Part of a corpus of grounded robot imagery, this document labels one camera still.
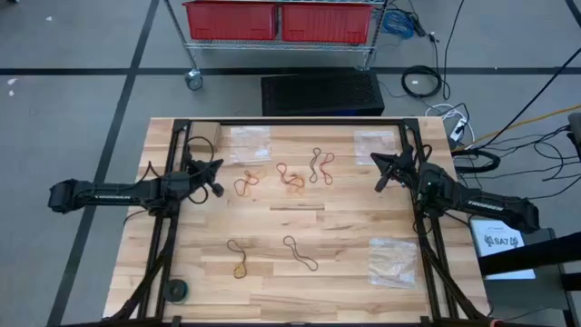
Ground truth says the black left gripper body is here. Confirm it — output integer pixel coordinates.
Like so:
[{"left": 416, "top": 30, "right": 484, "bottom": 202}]
[{"left": 184, "top": 157, "right": 227, "bottom": 200}]

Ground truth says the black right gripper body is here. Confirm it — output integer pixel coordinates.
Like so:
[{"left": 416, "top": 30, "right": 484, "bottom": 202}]
[{"left": 375, "top": 144, "right": 424, "bottom": 193}]

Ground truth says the clear plastic zip bag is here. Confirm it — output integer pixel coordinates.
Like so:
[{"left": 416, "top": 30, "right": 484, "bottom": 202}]
[
  {"left": 367, "top": 236, "right": 419, "bottom": 291},
  {"left": 229, "top": 125, "right": 272, "bottom": 164},
  {"left": 353, "top": 130, "right": 398, "bottom": 166}
]

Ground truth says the red rubber band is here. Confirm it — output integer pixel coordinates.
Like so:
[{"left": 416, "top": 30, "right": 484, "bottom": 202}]
[
  {"left": 318, "top": 151, "right": 336, "bottom": 186},
  {"left": 275, "top": 162, "right": 297, "bottom": 185},
  {"left": 232, "top": 170, "right": 261, "bottom": 198}
]

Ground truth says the small cardboard box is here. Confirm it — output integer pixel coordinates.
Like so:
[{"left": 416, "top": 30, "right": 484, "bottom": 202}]
[{"left": 186, "top": 121, "right": 222, "bottom": 154}]

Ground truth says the white power strip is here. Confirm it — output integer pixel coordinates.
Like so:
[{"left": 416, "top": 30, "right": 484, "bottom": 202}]
[{"left": 448, "top": 116, "right": 469, "bottom": 143}]

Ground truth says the cart caster wheel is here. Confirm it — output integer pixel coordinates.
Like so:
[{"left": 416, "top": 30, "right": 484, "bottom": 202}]
[{"left": 184, "top": 67, "right": 204, "bottom": 92}]

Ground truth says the black perforated metal box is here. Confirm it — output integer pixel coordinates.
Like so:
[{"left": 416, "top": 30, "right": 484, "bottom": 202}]
[{"left": 260, "top": 69, "right": 386, "bottom": 117}]

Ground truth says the black tape roll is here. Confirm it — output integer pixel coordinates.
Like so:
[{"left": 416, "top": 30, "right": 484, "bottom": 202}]
[{"left": 162, "top": 278, "right": 190, "bottom": 305}]

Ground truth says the white printed paper sheet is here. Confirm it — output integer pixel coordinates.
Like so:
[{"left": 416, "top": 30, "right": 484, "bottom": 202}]
[{"left": 469, "top": 219, "right": 537, "bottom": 281}]

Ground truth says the red plastic bin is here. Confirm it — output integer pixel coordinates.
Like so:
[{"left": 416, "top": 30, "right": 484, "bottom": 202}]
[
  {"left": 182, "top": 0, "right": 279, "bottom": 41},
  {"left": 280, "top": 2, "right": 374, "bottom": 45}
]

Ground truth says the black beam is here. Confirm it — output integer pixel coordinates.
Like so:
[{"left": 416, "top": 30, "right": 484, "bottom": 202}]
[{"left": 478, "top": 230, "right": 581, "bottom": 277}]

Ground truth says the grey device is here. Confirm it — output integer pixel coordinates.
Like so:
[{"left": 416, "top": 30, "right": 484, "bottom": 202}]
[{"left": 566, "top": 112, "right": 581, "bottom": 161}]

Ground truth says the grey stand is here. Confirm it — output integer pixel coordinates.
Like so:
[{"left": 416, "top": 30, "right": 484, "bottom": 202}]
[{"left": 483, "top": 225, "right": 571, "bottom": 327}]

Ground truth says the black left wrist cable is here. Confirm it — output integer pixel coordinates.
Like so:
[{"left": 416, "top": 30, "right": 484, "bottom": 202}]
[{"left": 183, "top": 134, "right": 218, "bottom": 205}]

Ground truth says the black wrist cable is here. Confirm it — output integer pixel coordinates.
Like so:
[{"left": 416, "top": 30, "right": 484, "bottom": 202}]
[
  {"left": 408, "top": 143, "right": 435, "bottom": 167},
  {"left": 183, "top": 134, "right": 218, "bottom": 205}
]

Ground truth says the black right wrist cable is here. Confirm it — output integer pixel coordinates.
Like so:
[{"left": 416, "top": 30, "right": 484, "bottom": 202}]
[{"left": 408, "top": 143, "right": 435, "bottom": 167}]

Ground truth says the white cable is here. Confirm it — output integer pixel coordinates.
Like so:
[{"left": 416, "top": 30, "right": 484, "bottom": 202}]
[{"left": 424, "top": 103, "right": 477, "bottom": 145}]

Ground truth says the black cable coil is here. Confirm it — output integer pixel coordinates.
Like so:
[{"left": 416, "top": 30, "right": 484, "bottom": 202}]
[{"left": 400, "top": 64, "right": 444, "bottom": 99}]

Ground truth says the thick black hose loop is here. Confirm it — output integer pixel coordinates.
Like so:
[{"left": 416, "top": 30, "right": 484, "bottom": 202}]
[{"left": 450, "top": 147, "right": 502, "bottom": 174}]

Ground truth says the yellow cable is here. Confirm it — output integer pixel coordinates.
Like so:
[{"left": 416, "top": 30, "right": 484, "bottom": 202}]
[{"left": 453, "top": 104, "right": 581, "bottom": 152}]

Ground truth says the long thin black cable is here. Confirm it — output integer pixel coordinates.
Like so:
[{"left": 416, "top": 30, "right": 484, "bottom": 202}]
[{"left": 440, "top": 0, "right": 468, "bottom": 102}]

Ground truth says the chrome wire shelf cart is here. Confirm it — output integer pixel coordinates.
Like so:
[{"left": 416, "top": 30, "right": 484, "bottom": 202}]
[{"left": 162, "top": 0, "right": 390, "bottom": 92}]

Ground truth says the blue cable coil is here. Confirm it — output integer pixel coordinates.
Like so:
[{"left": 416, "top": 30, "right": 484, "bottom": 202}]
[{"left": 380, "top": 7, "right": 418, "bottom": 40}]

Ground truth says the thick black cable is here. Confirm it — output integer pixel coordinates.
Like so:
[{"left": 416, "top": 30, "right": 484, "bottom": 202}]
[{"left": 476, "top": 57, "right": 581, "bottom": 150}]

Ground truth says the thin black floor cable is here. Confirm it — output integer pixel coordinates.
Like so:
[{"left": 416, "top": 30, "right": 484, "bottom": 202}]
[
  {"left": 480, "top": 124, "right": 581, "bottom": 183},
  {"left": 526, "top": 174, "right": 581, "bottom": 202}
]

